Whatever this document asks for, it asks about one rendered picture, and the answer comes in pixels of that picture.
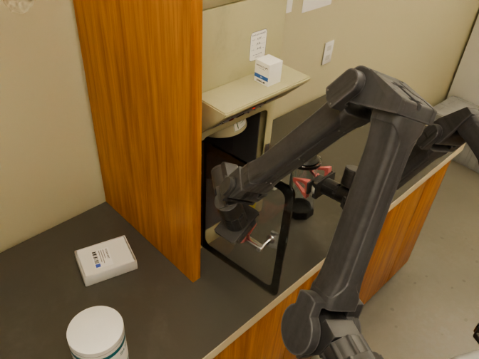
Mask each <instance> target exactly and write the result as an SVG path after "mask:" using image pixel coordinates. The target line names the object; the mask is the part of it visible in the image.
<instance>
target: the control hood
mask: <svg viewBox="0 0 479 359"><path fill-rule="evenodd" d="M310 79H311V78H310V76H307V75H305V74H303V73H301V72H299V71H296V70H294V69H293V68H290V67H288V66H286V65H284V64H282V74H281V80H280V82H278V83H276V84H274V85H271V86H269V87H267V86H265V85H262V84H261V83H258V82H257V81H255V80H254V73H253V74H250V75H248V76H245V77H243V78H240V79H237V80H234V81H232V82H230V83H227V84H224V85H221V86H219V87H217V88H214V89H212V90H209V91H206V92H204V93H202V133H203V132H206V131H208V130H210V129H213V127H215V126H217V125H219V124H220V123H222V122H223V121H225V120H226V119H228V118H231V117H232V116H234V115H237V114H239V113H241V112H244V111H246V110H248V109H250V108H253V107H254V106H256V105H259V104H261V103H264V102H266V101H268V100H271V99H273V98H275V97H277V96H278V97H277V98H275V99H274V100H276V99H278V98H281V97H283V96H284V95H286V94H288V93H290V92H292V91H293V90H295V89H296V88H298V87H300V86H301V85H304V84H305V83H307V82H308V81H309V80H310ZM274 100H271V101H270V102H272V101H274ZM270 102H269V103H270Z"/></svg>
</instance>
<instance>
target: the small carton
mask: <svg viewBox="0 0 479 359"><path fill-rule="evenodd" d="M282 63H283V60H281V59H278V58H276V57H274V56H271V55H269V54H268V55H265V56H262V57H260V58H256V61H255V70H254V80H255V81H257V82H258V83H261V84H262V85H265V86H267V87H269V86H271V85H274V84H276V83H278V82H280V80H281V74H282Z"/></svg>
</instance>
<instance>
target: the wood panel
mask: <svg viewBox="0 0 479 359"><path fill-rule="evenodd" d="M73 5H74V10H75V15H76V23H77V27H78V35H79V41H80V45H81V53H82V58H83V66H84V71H85V75H86V83H87V88H88V97H89V101H90V106H91V114H92V118H93V126H94V131H95V136H96V144H97V149H98V157H99V162H100V166H101V174H102V179H103V187H104V192H105V200H106V201H107V203H109V205H110V206H112V208H114V210H115V211H117V212H118V213H119V214H120V215H121V216H122V217H123V218H124V219H125V220H126V221H128V222H129V223H130V224H131V225H132V226H133V227H134V228H135V229H136V230H137V231H138V232H140V233H141V234H142V235H143V236H144V237H145V238H146V239H147V240H148V241H149V242H150V243H151V244H152V245H153V246H154V247H155V248H156V249H157V250H158V251H159V252H161V253H162V254H163V255H164V256H165V257H166V258H167V259H168V260H169V261H170V262H172V263H173V264H174V265H175V266H176V267H177V268H178V269H179V270H180V271H181V272H182V273H184V275H186V277H188V278H189V280H191V282H195V281H196V280H198V279H199V278H200V249H201V159H202V0H73Z"/></svg>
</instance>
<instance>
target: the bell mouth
mask: <svg viewBox="0 0 479 359"><path fill-rule="evenodd" d="M246 126H247V120H246V119H244V120H241V121H239V122H238V123H235V124H233V125H231V126H229V127H227V128H224V129H222V130H220V131H218V132H215V133H213V134H211V135H209V136H208V137H216V138H224V137H232V136H235V135H238V134H240V133H241V132H242V131H244V129H245V128H246Z"/></svg>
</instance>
